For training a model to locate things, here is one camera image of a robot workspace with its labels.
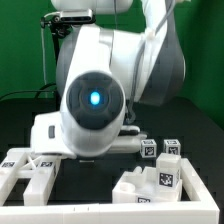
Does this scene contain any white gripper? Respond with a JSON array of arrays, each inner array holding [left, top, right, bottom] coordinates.
[[30, 112, 148, 159]]

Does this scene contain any white chair seat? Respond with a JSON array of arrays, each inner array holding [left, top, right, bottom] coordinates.
[[112, 167, 182, 203]]

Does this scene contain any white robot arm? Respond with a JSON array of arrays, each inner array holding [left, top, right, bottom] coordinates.
[[30, 0, 185, 158]]

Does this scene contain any white chair nut cube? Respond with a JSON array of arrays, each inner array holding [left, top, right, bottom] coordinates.
[[140, 139, 157, 158], [163, 139, 181, 155]]

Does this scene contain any white corner fence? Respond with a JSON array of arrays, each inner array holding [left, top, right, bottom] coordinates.
[[0, 158, 220, 224]]

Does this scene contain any white chair back frame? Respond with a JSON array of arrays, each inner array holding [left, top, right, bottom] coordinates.
[[0, 148, 61, 206]]

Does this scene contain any black cable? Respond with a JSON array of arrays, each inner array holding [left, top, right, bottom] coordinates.
[[0, 82, 58, 102]]

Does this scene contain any black camera stand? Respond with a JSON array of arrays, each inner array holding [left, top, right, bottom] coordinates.
[[40, 14, 71, 100]]

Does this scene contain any grey camera on stand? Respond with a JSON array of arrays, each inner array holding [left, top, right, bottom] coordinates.
[[59, 9, 93, 23]]

